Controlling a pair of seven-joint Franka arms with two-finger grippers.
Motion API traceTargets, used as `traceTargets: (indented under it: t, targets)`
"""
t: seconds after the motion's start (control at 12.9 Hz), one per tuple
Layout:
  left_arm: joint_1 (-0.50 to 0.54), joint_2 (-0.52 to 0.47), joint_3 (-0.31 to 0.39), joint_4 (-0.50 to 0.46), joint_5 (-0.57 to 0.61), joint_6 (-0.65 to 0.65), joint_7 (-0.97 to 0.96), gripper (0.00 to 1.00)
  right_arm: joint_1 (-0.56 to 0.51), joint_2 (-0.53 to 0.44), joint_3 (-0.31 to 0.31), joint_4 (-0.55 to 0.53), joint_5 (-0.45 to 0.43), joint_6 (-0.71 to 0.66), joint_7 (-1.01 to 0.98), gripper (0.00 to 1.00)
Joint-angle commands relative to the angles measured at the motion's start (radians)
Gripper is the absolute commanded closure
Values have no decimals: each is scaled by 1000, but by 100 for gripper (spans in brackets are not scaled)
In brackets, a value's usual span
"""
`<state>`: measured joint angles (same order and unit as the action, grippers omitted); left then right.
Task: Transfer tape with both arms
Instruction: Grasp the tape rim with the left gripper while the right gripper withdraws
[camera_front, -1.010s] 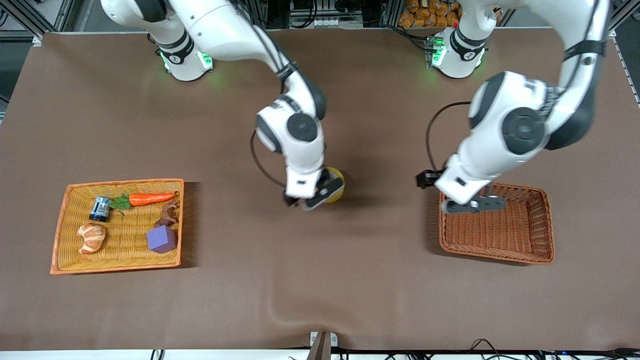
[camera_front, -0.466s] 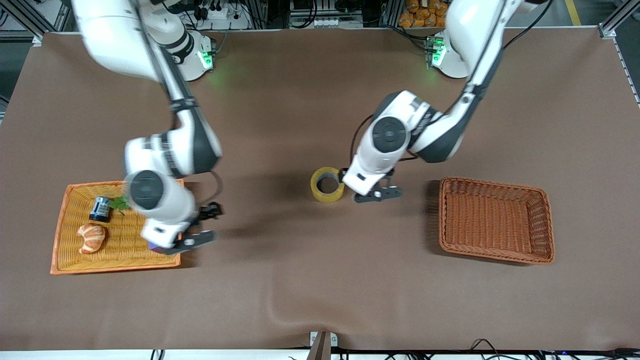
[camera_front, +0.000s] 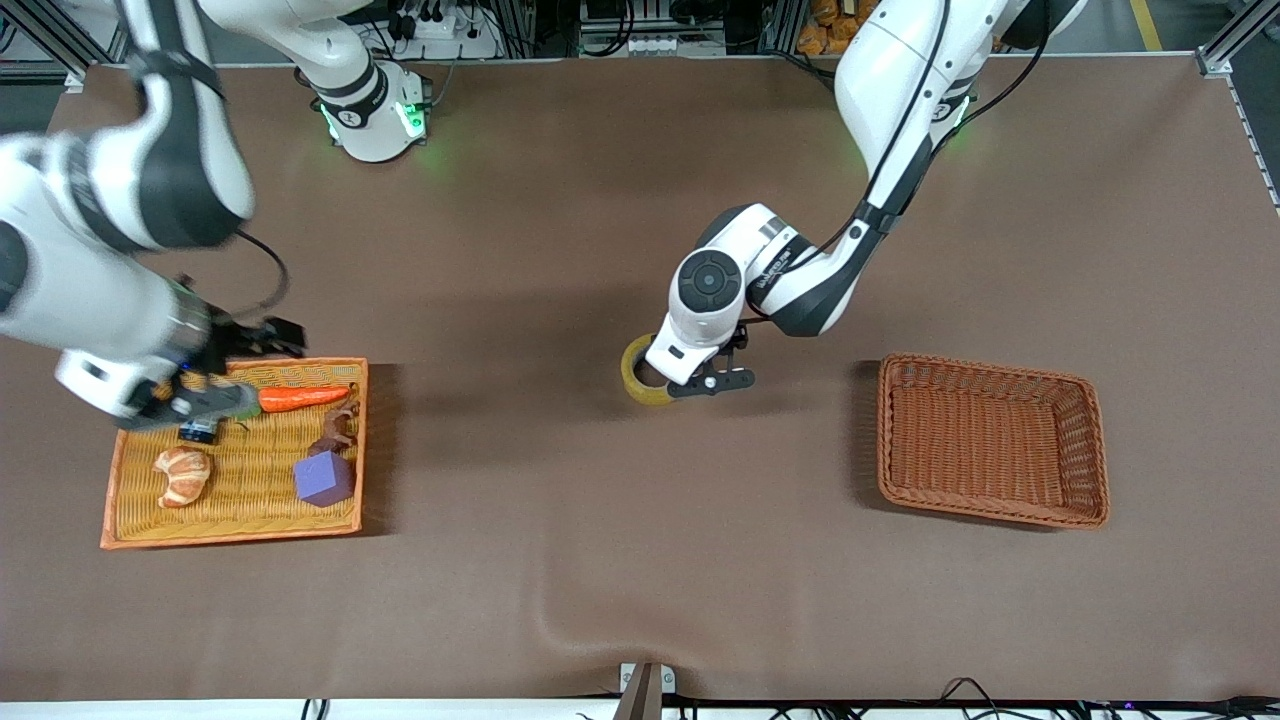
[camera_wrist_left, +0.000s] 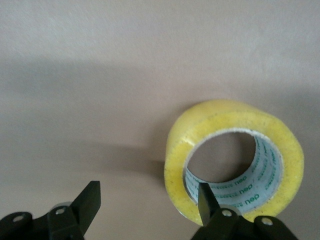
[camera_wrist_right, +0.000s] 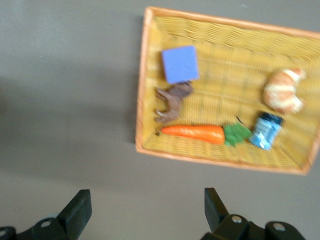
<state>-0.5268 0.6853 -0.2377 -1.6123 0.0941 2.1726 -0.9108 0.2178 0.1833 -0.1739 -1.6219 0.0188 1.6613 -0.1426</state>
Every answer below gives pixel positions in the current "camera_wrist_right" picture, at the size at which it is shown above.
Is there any brown lion figurine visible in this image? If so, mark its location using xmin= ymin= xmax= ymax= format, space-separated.
xmin=154 ymin=81 xmax=195 ymax=124

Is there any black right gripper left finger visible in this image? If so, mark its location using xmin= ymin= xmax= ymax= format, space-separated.
xmin=0 ymin=189 xmax=92 ymax=240

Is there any orange toy carrot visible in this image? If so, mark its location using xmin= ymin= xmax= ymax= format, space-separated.
xmin=159 ymin=122 xmax=253 ymax=148

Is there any toy croissant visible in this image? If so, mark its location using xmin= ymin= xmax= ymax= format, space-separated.
xmin=263 ymin=67 xmax=307 ymax=115

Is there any yellow wicker basket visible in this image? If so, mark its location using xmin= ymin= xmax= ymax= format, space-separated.
xmin=134 ymin=6 xmax=320 ymax=177

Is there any small blue labelled jar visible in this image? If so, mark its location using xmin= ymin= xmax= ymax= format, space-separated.
xmin=249 ymin=111 xmax=285 ymax=151

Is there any purple foam cube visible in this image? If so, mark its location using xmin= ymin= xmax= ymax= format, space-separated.
xmin=161 ymin=44 xmax=200 ymax=85

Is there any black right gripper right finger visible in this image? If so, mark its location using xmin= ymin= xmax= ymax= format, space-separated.
xmin=199 ymin=187 xmax=307 ymax=240

